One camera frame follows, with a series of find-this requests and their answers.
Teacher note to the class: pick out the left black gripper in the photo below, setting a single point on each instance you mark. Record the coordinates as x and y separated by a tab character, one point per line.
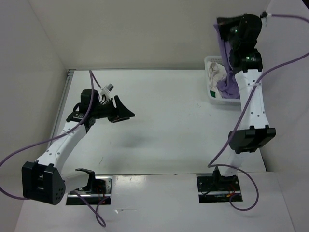
120	112

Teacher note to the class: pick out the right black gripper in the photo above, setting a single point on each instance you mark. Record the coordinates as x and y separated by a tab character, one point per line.
224	22

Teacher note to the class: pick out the purple t shirt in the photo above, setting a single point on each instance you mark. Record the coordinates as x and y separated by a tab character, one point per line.
227	87

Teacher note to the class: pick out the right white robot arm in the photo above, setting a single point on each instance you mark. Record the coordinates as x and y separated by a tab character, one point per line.
253	130

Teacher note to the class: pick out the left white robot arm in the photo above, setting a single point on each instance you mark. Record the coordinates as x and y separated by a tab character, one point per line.
42	180

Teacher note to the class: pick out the white plastic basket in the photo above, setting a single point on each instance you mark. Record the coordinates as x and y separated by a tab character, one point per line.
218	100

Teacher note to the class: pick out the cream white t shirt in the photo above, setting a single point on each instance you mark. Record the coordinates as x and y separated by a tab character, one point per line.
216	73

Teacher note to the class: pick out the green t shirt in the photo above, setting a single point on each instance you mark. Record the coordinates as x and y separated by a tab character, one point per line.
213	94

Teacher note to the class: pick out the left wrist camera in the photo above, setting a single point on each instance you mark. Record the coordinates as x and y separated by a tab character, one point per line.
106	92

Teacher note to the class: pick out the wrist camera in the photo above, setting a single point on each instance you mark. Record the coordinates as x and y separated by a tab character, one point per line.
106	92
264	16

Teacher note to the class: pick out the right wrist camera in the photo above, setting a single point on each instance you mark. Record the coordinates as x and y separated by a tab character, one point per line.
264	16

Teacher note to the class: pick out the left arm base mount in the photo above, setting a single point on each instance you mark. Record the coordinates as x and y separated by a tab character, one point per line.
101	191

